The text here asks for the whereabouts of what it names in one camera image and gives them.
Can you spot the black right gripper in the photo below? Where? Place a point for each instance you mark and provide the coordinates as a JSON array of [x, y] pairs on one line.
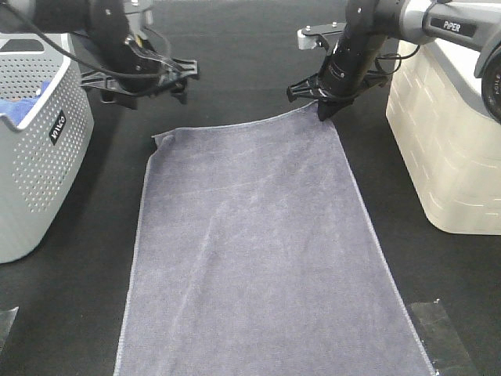
[[345, 73]]

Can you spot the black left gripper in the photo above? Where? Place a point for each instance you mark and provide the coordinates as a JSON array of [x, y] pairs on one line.
[[129, 64]]

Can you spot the grey-purple towel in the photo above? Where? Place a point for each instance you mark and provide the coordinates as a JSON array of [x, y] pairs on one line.
[[255, 255]]

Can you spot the right robot arm black grey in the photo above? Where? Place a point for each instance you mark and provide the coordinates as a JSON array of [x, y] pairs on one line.
[[471, 24]]

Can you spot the left robot arm black grey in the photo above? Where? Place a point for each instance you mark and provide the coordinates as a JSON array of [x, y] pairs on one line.
[[43, 18]]

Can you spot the white storage bin grey rim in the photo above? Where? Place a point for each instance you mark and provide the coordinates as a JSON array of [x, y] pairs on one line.
[[448, 141]]

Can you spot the grey perforated laundry basket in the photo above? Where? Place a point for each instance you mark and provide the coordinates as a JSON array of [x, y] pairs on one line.
[[41, 156]]

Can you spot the blue cloth in basket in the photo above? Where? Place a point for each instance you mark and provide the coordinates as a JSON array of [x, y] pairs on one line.
[[16, 110]]

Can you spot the black felt table mat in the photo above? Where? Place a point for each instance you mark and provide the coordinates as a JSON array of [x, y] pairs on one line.
[[70, 291]]

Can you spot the left clear tape strip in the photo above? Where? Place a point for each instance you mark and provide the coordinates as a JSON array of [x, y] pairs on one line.
[[7, 318]]

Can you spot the clear tape strip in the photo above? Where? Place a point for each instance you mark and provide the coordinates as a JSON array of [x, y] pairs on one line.
[[7, 318], [440, 339]]

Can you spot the right clear tape strip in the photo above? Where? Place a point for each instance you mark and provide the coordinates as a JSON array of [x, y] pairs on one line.
[[440, 339]]

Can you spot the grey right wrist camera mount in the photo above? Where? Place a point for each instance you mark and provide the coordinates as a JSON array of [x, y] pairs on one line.
[[320, 36]]

